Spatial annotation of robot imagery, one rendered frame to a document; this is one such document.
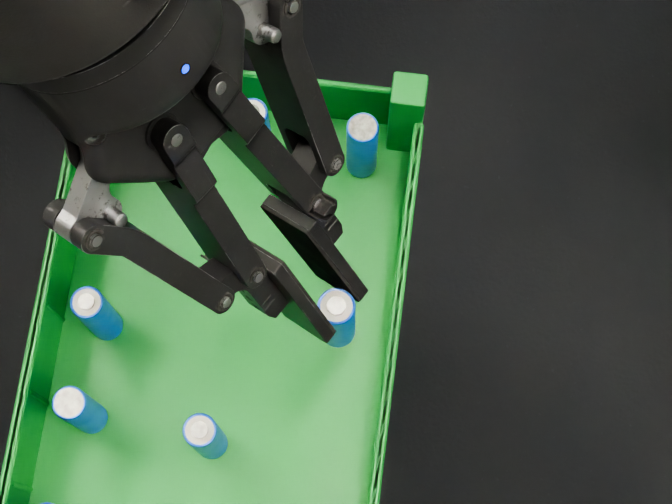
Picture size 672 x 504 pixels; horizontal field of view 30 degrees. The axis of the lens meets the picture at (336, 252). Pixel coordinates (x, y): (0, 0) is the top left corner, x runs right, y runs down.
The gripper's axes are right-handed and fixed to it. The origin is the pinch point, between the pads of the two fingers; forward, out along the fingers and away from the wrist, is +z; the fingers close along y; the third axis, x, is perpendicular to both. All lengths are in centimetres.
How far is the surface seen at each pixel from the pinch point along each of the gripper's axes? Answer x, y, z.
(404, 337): -27, -12, 59
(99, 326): -13.6, 7.2, 7.3
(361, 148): -7.9, -9.6, 8.3
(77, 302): -13.6, 7.0, 4.8
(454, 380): -21, -12, 62
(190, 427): -5.3, 8.5, 8.6
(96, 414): -11.1, 11.1, 9.1
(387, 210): -7.9, -9.0, 14.3
